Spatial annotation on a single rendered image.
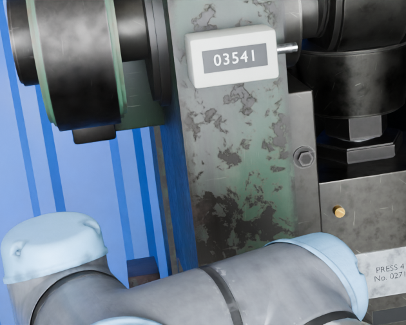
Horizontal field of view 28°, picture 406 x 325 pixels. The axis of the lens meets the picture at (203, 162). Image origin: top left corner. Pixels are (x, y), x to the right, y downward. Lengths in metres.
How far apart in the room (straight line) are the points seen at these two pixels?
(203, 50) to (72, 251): 0.19
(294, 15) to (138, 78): 0.23
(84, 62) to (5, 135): 1.28
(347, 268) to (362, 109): 0.28
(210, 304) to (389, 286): 0.35
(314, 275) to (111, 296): 0.14
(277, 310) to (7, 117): 1.50
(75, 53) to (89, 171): 1.30
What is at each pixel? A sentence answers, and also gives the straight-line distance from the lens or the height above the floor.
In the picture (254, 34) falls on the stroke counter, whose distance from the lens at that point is 0.65.
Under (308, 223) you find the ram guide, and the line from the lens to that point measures 0.76.
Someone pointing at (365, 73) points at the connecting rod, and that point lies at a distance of 0.80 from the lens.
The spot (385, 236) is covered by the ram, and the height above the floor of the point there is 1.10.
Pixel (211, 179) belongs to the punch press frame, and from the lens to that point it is 0.71.
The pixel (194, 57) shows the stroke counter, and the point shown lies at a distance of 0.64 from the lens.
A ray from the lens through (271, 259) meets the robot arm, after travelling 0.56.
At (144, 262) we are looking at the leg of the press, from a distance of 1.39.
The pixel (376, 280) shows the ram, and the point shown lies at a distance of 0.84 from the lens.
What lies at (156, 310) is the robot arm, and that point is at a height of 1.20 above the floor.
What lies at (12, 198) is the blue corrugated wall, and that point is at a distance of 2.04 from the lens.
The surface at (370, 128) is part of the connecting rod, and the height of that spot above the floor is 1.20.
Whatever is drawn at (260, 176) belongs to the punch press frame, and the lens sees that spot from 0.72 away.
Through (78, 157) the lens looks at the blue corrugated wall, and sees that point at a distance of 2.00.
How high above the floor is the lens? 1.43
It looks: 17 degrees down
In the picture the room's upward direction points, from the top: 6 degrees counter-clockwise
